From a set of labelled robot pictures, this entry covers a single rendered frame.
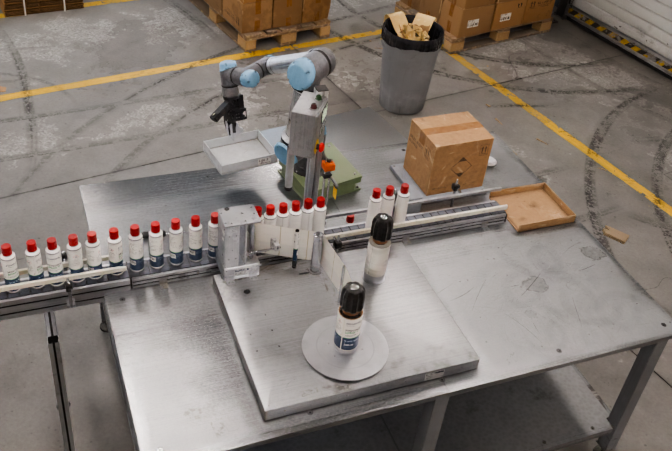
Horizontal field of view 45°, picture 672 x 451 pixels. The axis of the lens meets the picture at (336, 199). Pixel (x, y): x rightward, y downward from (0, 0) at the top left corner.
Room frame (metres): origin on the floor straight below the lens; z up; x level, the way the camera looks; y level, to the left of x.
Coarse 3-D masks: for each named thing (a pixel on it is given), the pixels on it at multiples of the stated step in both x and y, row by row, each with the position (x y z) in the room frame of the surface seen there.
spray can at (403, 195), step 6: (402, 186) 2.74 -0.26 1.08; (408, 186) 2.74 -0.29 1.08; (402, 192) 2.73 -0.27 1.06; (408, 192) 2.75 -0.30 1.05; (402, 198) 2.72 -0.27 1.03; (408, 198) 2.73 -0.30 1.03; (396, 204) 2.74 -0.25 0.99; (402, 204) 2.72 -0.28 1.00; (396, 210) 2.73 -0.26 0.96; (402, 210) 2.72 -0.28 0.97; (396, 216) 2.73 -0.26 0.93; (402, 216) 2.72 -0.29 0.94; (396, 222) 2.72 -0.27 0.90
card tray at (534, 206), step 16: (496, 192) 3.10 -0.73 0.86; (512, 192) 3.14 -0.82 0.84; (528, 192) 3.17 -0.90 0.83; (544, 192) 3.19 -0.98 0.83; (512, 208) 3.03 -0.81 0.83; (528, 208) 3.04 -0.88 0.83; (544, 208) 3.06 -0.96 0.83; (560, 208) 3.07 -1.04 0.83; (512, 224) 2.91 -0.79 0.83; (528, 224) 2.88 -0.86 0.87; (544, 224) 2.92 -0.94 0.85
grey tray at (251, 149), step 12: (252, 132) 3.14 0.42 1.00; (204, 144) 2.99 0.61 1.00; (216, 144) 3.04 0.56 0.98; (228, 144) 3.07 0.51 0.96; (240, 144) 3.09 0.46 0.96; (252, 144) 3.10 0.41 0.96; (264, 144) 3.09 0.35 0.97; (216, 156) 2.97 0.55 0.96; (228, 156) 2.98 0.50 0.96; (240, 156) 2.99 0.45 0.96; (252, 156) 3.00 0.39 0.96; (264, 156) 2.95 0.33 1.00; (276, 156) 2.99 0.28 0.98; (216, 168) 2.88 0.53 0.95; (228, 168) 2.86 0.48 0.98; (240, 168) 2.89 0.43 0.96
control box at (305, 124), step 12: (300, 96) 2.68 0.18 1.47; (312, 96) 2.69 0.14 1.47; (324, 96) 2.70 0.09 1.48; (300, 108) 2.59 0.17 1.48; (300, 120) 2.56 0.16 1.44; (312, 120) 2.55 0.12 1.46; (300, 132) 2.56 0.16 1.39; (312, 132) 2.55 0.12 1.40; (300, 144) 2.56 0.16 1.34; (312, 144) 2.55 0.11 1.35; (300, 156) 2.56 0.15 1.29; (312, 156) 2.56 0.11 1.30
